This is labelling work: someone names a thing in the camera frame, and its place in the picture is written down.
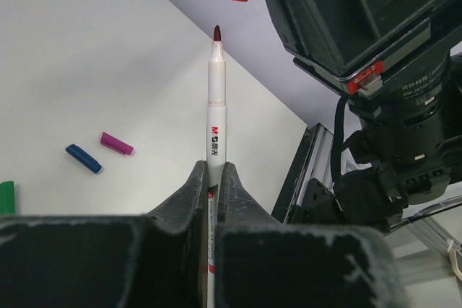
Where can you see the magenta pen cap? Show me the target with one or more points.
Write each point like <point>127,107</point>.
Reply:
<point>116,144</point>

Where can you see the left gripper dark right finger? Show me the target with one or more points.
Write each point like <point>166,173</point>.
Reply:
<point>263,263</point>

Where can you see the aluminium frame rail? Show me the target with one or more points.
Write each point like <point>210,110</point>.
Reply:
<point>307,196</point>

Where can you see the white pen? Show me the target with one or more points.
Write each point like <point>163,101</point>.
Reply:
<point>216,147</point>

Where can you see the blue pen cap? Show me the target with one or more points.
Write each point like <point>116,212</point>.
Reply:
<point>84,158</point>

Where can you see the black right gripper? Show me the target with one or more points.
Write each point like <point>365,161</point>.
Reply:
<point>340,41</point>

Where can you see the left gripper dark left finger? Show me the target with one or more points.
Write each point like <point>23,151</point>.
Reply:
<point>147,260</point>

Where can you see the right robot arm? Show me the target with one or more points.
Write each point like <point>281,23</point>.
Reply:
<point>397,127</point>

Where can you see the green pen cap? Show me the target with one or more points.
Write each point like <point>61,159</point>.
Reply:
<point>7,198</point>

